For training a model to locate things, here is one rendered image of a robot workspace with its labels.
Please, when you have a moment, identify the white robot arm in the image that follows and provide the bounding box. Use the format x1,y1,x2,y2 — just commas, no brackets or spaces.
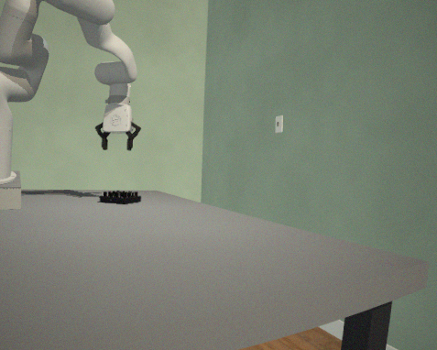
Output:
0,0,137,184

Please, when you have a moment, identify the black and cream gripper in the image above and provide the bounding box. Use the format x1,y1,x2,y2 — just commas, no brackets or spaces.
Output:
95,103,141,150

